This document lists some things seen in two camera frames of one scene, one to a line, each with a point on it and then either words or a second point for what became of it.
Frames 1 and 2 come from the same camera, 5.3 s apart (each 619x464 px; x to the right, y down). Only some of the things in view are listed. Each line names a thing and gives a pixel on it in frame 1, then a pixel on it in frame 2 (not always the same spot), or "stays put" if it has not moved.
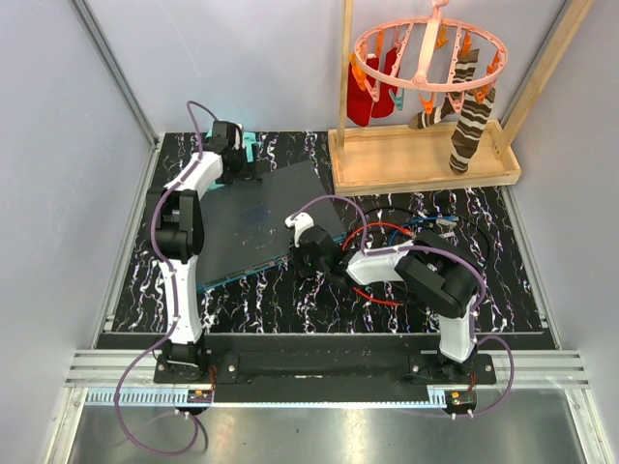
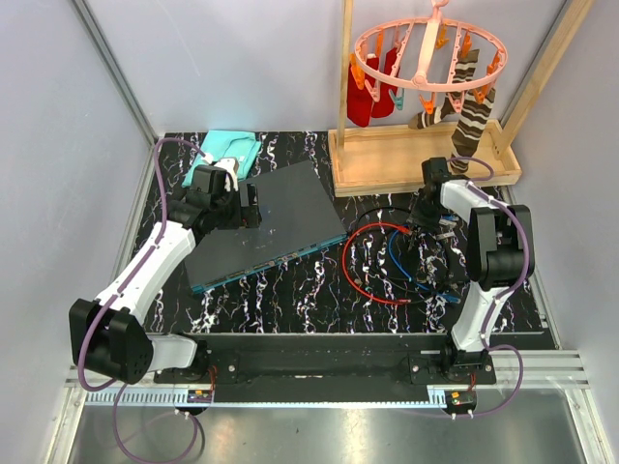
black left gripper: [250, 171] to [246, 217]
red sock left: [359, 101] stays put
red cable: [360, 292] stays put
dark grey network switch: [245, 220] stays put
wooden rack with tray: [400, 157] stays put
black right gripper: [298, 250] to [417, 218]
